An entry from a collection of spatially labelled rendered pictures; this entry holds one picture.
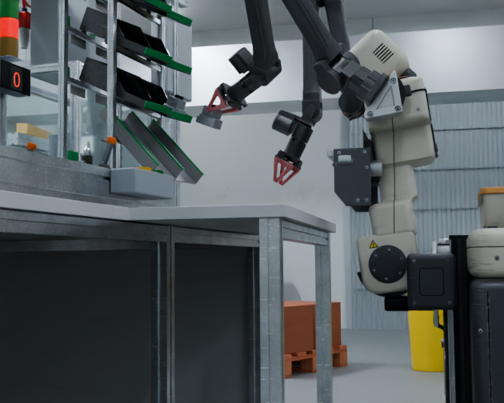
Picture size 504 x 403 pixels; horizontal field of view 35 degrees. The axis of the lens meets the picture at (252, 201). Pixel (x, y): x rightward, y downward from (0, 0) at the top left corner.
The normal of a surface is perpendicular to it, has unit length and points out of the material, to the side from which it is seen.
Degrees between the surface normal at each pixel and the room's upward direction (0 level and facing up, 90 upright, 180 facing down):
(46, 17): 90
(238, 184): 90
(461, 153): 90
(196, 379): 90
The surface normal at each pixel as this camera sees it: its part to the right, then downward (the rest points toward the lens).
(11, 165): 0.94, -0.04
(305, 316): 0.77, -0.06
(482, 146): -0.22, -0.07
